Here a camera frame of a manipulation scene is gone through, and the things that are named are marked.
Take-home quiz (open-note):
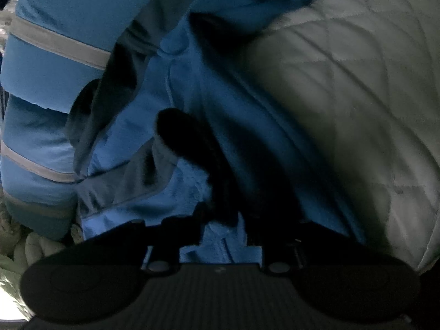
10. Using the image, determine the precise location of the blue fleece garment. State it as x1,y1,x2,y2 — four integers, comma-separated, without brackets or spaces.
65,0,368,265

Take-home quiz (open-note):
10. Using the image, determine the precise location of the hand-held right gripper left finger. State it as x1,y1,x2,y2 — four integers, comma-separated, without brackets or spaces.
125,210,207,277

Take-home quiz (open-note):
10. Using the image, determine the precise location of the blue pillow with grey stripes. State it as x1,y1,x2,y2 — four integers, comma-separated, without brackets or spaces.
0,0,176,114
0,94,81,241

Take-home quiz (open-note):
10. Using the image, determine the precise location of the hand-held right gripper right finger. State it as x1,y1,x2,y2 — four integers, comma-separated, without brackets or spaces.
237,213,331,277

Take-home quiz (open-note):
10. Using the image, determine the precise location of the grey quilted bedspread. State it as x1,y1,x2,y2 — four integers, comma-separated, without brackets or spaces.
241,0,440,277

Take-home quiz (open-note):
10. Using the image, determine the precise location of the green and white comforter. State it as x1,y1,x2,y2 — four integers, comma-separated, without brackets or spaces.
0,252,38,318

